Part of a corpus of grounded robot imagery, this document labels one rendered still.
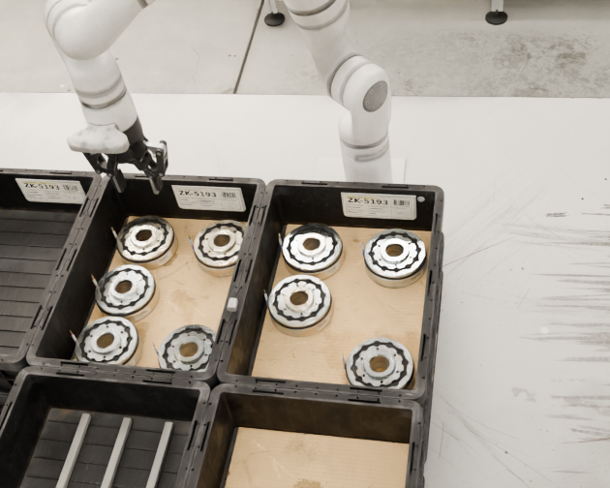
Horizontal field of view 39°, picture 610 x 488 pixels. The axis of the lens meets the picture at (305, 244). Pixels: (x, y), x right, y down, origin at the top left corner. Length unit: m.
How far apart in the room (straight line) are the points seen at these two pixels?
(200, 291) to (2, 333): 0.34
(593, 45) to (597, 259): 1.66
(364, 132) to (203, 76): 1.74
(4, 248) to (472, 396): 0.88
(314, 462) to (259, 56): 2.19
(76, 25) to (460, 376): 0.82
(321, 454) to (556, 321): 0.51
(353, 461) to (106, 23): 0.69
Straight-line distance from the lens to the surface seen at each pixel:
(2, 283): 1.63
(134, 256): 1.53
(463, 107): 1.92
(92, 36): 1.20
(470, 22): 3.32
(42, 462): 1.40
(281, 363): 1.37
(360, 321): 1.40
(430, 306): 1.29
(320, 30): 1.38
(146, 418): 1.38
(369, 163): 1.61
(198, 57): 3.33
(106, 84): 1.26
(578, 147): 1.84
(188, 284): 1.50
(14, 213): 1.74
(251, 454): 1.31
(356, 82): 1.49
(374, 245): 1.45
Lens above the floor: 1.98
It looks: 50 degrees down
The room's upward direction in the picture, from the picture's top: 11 degrees counter-clockwise
